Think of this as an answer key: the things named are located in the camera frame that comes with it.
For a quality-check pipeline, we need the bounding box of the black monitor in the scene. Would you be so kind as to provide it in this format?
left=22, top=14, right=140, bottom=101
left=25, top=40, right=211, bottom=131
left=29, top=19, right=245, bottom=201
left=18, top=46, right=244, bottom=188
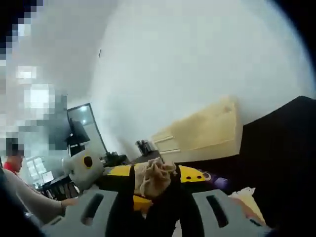
left=64, top=118, right=91, bottom=150

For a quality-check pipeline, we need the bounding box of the dark cluttered desk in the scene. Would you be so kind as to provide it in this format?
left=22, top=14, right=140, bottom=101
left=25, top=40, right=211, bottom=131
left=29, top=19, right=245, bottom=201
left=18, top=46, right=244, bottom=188
left=100, top=151, right=129, bottom=166

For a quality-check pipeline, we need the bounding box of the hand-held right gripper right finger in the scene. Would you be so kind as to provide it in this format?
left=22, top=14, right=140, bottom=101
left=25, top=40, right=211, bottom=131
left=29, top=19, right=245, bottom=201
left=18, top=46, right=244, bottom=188
left=170, top=164, right=271, bottom=237

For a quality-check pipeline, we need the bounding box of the pale yellow fluffy cloth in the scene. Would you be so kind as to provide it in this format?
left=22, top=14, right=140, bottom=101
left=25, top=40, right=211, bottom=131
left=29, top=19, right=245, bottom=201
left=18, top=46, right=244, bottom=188
left=228, top=187, right=256, bottom=198

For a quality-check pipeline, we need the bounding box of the cream wooden drawer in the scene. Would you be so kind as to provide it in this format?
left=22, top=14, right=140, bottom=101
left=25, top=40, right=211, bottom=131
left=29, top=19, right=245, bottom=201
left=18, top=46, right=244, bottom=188
left=158, top=145, right=182, bottom=158
left=152, top=135, right=177, bottom=146

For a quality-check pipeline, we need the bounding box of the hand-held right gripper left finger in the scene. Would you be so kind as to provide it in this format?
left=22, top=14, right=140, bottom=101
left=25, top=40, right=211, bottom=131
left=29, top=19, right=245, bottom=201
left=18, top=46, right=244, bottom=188
left=40, top=164, right=136, bottom=237

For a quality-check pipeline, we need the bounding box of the cream wooden desk organizer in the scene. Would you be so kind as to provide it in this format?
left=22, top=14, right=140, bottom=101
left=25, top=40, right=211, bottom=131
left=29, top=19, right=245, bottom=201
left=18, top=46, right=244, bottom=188
left=150, top=95, right=244, bottom=161

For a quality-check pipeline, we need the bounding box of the black mesh pen holder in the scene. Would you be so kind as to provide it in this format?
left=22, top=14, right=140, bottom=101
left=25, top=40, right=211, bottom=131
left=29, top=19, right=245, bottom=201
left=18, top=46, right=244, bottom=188
left=135, top=139, right=157, bottom=157

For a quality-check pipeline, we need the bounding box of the beige drawstring pouch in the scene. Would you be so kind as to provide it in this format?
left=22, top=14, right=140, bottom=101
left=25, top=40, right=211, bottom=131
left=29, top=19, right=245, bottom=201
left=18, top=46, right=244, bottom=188
left=133, top=158, right=177, bottom=200

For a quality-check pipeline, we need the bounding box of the person's right hand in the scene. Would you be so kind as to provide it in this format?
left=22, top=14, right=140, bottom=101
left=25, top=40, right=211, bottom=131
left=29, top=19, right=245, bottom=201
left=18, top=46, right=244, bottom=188
left=232, top=195, right=268, bottom=227

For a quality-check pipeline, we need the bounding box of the black framed glass door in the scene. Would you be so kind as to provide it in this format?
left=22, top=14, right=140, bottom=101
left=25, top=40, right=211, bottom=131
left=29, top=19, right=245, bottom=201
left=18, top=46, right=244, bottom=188
left=66, top=102, right=109, bottom=161

